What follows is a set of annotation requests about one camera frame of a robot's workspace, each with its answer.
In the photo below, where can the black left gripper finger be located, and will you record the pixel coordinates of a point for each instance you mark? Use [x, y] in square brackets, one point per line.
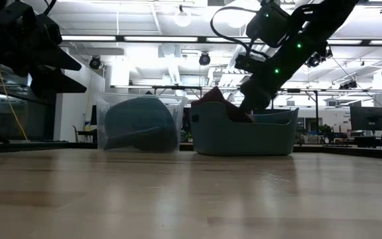
[55, 84]
[56, 59]

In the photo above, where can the maroon baseball cap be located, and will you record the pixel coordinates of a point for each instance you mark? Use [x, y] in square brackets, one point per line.
[217, 99]

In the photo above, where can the black baseball cap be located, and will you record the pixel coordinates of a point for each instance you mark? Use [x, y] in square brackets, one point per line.
[141, 113]

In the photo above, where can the dark grey baseball cap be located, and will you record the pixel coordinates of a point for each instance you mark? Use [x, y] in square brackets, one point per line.
[151, 142]

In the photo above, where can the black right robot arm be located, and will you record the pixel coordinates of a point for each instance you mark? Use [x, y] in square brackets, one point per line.
[323, 23]

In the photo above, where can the black ceiling spotlight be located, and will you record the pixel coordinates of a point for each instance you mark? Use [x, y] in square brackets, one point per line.
[95, 62]
[204, 59]
[314, 61]

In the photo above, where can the white bottle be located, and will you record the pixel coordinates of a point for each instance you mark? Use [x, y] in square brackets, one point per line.
[87, 125]

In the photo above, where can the teal plastic bin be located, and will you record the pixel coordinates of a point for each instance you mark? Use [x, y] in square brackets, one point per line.
[244, 139]

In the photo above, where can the clear plastic bin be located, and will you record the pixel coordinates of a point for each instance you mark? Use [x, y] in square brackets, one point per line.
[101, 116]

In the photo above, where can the black computer monitor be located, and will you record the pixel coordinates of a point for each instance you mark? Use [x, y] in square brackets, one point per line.
[368, 117]

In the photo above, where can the round white ceiling lamp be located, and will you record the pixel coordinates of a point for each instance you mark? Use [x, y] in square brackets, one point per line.
[182, 16]

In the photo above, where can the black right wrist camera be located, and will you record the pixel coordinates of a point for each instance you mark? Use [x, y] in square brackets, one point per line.
[267, 23]

